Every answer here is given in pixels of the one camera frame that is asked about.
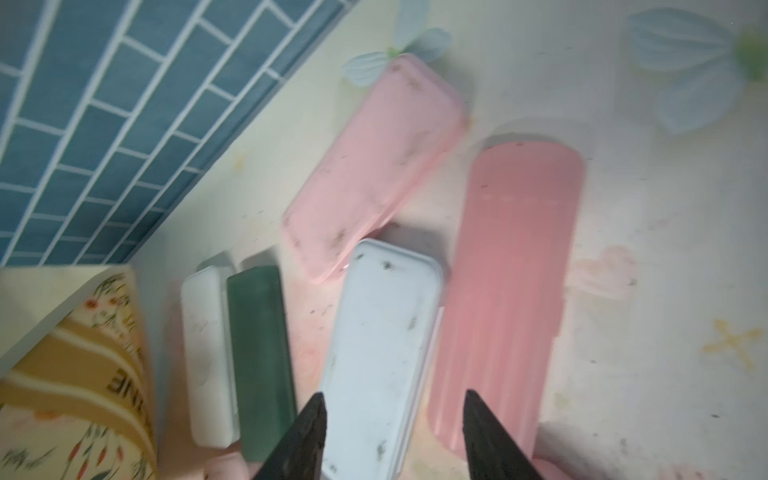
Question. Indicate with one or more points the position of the cream canvas tote bag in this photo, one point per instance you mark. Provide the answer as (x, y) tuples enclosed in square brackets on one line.
[(77, 396)]

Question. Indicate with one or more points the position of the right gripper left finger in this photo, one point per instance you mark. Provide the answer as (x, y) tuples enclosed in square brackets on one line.
[(299, 454)]

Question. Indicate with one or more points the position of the translucent pink case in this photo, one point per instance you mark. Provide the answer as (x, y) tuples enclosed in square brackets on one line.
[(505, 298)]

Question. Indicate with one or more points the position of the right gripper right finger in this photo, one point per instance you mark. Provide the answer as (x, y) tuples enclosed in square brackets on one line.
[(492, 454)]

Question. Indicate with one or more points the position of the dark green pencil case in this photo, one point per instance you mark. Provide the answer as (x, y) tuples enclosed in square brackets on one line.
[(262, 361)]

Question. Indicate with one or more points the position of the pink pencil case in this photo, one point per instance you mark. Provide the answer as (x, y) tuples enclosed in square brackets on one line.
[(406, 124)]

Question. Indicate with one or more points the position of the light blue case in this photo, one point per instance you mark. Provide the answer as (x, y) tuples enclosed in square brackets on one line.
[(384, 329)]

